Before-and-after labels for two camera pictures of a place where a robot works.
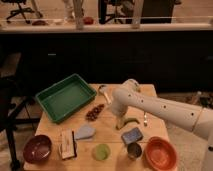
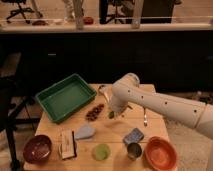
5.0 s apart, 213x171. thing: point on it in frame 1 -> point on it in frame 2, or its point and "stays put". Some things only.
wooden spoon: [102, 89] stays put
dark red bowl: [37, 148] stays put
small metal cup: [134, 150] stays put
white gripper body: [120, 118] -> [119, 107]
